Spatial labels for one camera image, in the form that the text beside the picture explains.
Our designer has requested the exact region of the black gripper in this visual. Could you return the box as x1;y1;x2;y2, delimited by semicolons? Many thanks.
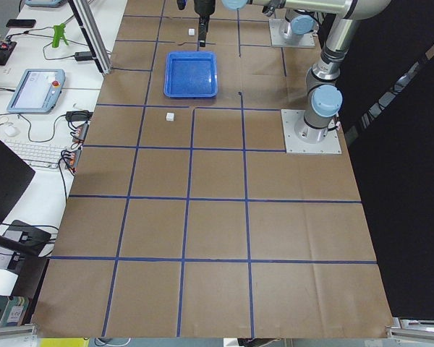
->
194;0;216;48

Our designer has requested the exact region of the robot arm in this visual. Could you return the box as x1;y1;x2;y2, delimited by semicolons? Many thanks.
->
223;0;390;144
193;0;316;48

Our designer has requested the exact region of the blue plastic tray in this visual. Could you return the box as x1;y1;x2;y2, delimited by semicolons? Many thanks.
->
163;51;218;98

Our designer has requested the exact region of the black power adapter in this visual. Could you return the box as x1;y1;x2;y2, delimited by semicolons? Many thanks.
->
74;51;93;61

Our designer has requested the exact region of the green plastic clamp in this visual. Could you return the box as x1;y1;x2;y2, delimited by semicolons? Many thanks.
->
51;23;69;48

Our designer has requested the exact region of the blue teach pendant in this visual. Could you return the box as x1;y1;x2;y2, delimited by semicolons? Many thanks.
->
7;69;66;114
25;0;65;8

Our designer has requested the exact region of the orange connector block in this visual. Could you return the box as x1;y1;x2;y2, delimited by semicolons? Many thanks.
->
61;149;82;174
72;123;89;143

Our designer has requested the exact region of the black phone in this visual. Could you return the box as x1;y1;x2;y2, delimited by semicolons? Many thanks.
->
6;19;36;28

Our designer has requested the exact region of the white keyboard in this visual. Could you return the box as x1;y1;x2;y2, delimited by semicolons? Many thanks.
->
3;139;68;170

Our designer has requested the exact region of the white mouse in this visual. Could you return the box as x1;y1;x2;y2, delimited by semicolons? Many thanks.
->
4;125;20;137

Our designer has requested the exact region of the black monitor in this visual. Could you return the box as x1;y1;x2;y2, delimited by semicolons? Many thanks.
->
0;140;35;222

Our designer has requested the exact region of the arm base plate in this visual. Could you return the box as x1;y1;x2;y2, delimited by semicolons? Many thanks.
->
281;109;342;155
268;19;315;48

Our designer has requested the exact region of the aluminium frame post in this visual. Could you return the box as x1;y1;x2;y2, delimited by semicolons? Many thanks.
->
68;0;112;76

